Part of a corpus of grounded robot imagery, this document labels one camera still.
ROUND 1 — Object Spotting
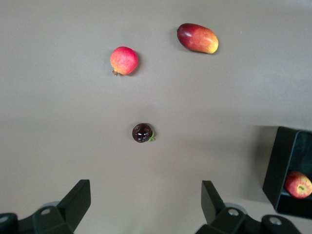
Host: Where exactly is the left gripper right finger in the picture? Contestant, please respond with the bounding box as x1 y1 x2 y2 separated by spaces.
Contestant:
195 180 302 234

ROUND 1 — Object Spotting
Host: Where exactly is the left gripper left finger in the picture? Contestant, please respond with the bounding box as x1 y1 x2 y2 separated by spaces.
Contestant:
0 179 91 234

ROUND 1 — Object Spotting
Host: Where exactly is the black plastic box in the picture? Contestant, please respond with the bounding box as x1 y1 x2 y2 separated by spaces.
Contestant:
262 126 312 220

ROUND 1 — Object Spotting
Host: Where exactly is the red yellow apple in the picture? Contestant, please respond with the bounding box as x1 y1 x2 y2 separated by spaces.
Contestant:
284 171 312 200

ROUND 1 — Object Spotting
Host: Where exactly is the red pomegranate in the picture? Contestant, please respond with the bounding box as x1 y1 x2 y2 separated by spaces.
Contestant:
109 46 139 77

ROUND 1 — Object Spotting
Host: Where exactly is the red yellow mango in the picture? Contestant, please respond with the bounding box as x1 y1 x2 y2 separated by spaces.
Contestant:
176 23 219 55

